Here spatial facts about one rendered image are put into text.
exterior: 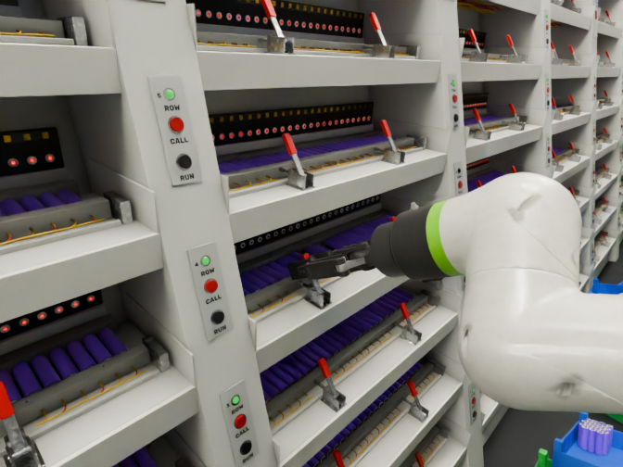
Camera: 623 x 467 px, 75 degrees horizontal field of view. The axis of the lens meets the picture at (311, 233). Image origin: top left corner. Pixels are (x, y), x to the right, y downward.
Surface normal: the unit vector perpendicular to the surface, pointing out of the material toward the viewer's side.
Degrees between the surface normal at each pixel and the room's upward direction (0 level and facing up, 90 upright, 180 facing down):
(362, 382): 15
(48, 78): 105
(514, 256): 49
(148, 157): 90
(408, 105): 90
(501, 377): 88
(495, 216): 57
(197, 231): 90
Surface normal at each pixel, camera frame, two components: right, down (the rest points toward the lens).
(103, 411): 0.04, -0.91
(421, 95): -0.69, 0.26
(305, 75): 0.72, 0.31
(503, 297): -0.58, -0.51
